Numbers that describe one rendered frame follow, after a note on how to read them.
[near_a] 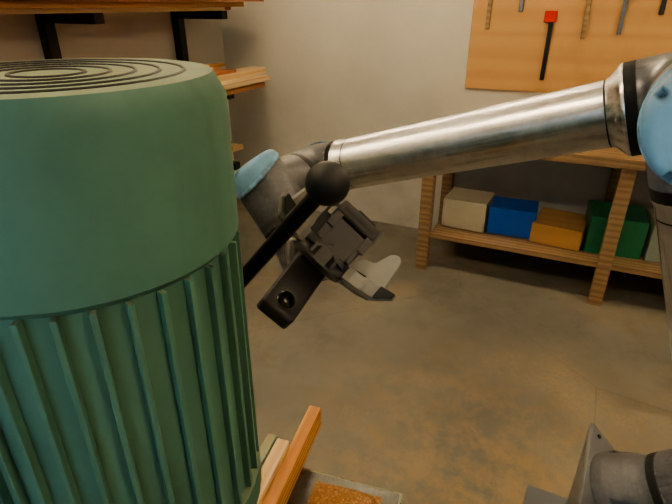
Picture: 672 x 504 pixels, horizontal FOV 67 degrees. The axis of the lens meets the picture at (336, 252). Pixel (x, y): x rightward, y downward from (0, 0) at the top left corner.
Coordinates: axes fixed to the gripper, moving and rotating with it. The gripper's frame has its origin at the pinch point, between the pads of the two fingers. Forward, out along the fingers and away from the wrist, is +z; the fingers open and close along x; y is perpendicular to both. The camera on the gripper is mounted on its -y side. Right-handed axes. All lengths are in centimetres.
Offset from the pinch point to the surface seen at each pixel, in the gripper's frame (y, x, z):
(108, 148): -8.2, -12.2, 28.2
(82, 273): -12.8, -9.8, 26.3
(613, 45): 229, 54, -194
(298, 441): -20.3, 18.0, -28.5
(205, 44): 101, -147, -326
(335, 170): 2.2, -5.4, 13.1
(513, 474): 7, 114, -124
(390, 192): 116, 29, -316
